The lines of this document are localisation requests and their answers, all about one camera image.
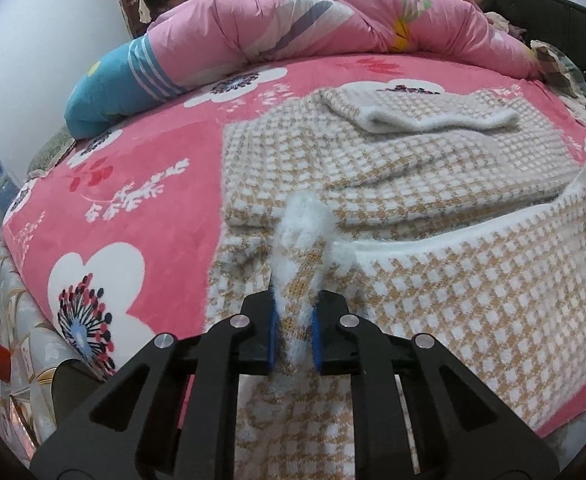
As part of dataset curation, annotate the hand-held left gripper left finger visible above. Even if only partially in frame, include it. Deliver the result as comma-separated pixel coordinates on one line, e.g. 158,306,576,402
29,285,281,480

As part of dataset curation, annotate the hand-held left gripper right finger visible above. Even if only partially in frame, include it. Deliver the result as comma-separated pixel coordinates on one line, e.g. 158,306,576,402
310,290,560,480

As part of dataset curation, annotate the beige checked knit coat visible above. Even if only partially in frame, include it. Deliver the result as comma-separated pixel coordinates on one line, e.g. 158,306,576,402
205,85,586,480

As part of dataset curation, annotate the plaid cloth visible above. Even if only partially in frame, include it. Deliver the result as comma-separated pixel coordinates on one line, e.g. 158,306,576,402
530,40,586,98

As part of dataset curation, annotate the black headboard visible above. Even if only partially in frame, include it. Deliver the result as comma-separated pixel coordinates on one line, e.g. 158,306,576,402
480,0,586,106

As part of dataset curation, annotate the pink floral bed sheet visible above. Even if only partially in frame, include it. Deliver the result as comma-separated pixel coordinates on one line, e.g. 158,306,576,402
2,50,586,441

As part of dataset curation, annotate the grey patterned bed cover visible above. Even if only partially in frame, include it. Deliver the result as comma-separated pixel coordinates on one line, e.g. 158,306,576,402
0,245,98,461

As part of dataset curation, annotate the grey-green patterned pillow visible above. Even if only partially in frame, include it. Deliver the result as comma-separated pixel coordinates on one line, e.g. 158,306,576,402
27,125,76,176

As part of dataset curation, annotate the pink and blue floral quilt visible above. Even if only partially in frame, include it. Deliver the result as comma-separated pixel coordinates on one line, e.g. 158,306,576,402
64,0,546,138

